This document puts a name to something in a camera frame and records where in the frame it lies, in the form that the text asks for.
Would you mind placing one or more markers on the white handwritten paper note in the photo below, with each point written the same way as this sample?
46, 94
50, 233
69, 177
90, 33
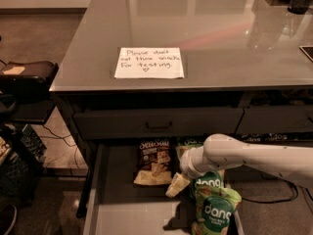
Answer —
142, 62

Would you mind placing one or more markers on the green dang bag rear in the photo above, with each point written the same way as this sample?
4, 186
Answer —
186, 143

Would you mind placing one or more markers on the green dang bag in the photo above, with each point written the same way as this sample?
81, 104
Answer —
214, 208
211, 178
186, 143

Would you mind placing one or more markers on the green dang bag front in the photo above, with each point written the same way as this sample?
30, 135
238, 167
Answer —
214, 208

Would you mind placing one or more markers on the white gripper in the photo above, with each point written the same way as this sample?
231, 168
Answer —
187, 164

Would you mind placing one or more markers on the dark top left drawer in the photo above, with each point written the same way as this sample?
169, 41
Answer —
111, 124

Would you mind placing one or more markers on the brown sea salt chip bag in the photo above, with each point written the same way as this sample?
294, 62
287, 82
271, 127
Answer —
154, 162

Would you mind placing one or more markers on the black plastic crate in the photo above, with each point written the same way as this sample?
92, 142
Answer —
21, 159

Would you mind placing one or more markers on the green dang bag middle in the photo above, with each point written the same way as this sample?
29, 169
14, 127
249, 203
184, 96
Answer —
211, 178

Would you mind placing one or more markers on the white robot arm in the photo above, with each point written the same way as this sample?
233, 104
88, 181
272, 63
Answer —
220, 151

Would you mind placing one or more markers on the dark top right drawer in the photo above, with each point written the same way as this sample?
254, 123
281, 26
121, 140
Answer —
276, 119

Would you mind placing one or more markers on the dark tablet on counter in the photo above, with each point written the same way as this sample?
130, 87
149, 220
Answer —
307, 51

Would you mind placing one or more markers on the dark chip bags right drawer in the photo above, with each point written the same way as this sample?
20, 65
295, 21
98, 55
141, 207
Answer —
276, 137

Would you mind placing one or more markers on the black chair with note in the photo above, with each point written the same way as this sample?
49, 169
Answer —
25, 92

